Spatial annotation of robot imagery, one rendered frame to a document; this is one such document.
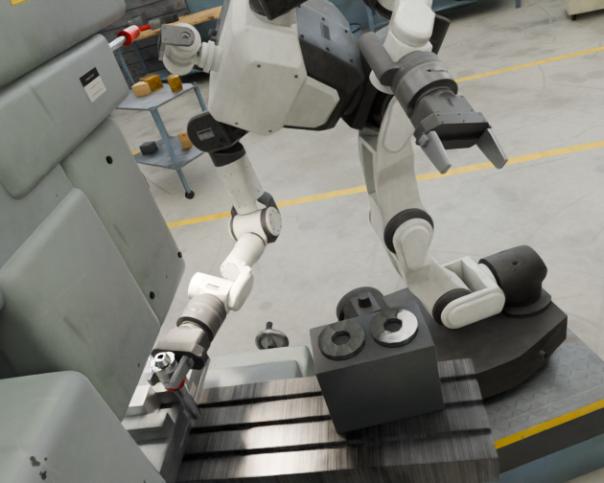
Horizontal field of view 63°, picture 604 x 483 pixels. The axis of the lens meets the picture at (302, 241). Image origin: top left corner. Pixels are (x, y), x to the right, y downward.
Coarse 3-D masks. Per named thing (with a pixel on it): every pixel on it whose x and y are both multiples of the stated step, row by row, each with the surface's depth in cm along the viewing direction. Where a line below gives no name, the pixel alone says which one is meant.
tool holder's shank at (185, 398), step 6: (174, 390) 99; (180, 390) 99; (186, 390) 100; (180, 396) 100; (186, 396) 101; (186, 402) 101; (192, 402) 102; (186, 408) 102; (192, 408) 103; (198, 408) 105; (192, 414) 103; (198, 414) 104
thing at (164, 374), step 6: (168, 354) 97; (174, 360) 96; (168, 366) 94; (174, 366) 95; (156, 372) 94; (162, 372) 94; (168, 372) 94; (162, 378) 95; (168, 378) 95; (162, 384) 97; (168, 384) 96
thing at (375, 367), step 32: (352, 320) 97; (384, 320) 93; (416, 320) 91; (320, 352) 93; (352, 352) 89; (384, 352) 89; (416, 352) 88; (320, 384) 90; (352, 384) 91; (384, 384) 92; (416, 384) 92; (352, 416) 96; (384, 416) 97
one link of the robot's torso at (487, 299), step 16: (464, 272) 164; (480, 272) 154; (480, 288) 155; (496, 288) 148; (448, 304) 149; (464, 304) 148; (480, 304) 149; (496, 304) 150; (448, 320) 150; (464, 320) 151
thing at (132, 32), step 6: (126, 30) 81; (132, 30) 83; (138, 30) 85; (120, 36) 80; (126, 36) 81; (132, 36) 82; (114, 42) 77; (120, 42) 79; (126, 42) 82; (114, 48) 77
